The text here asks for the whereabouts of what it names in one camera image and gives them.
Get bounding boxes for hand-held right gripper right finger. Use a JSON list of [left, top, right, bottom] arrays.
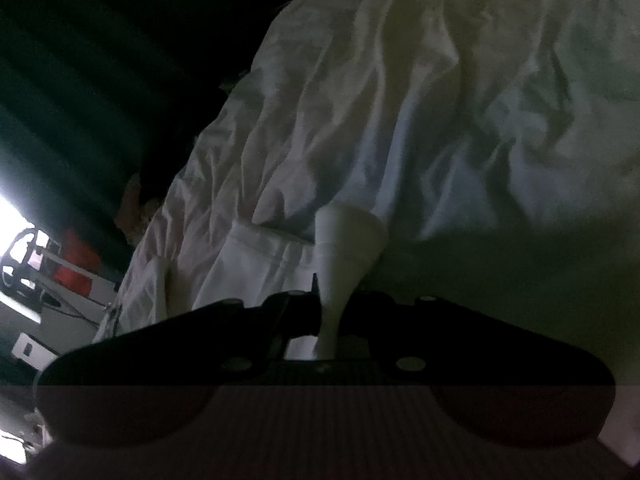
[[344, 288, 501, 377]]

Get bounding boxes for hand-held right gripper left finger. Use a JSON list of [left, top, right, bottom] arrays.
[[150, 274, 322, 377]]

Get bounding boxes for white pants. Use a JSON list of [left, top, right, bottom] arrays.
[[192, 0, 506, 361]]

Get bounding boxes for orange plush toy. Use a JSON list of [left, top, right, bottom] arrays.
[[115, 174, 161, 246]]

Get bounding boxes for red cloth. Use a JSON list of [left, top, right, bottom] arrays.
[[52, 227, 101, 286]]

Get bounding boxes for white radiator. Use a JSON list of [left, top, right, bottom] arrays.
[[10, 272, 118, 376]]

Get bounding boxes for exercise bike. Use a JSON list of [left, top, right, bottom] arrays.
[[0, 225, 66, 311]]

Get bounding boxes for white duvet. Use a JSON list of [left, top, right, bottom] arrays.
[[440, 0, 640, 361]]

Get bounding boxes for window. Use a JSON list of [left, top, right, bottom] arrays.
[[0, 195, 37, 261]]

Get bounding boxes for green curtain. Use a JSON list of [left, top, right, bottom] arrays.
[[0, 0, 311, 261]]

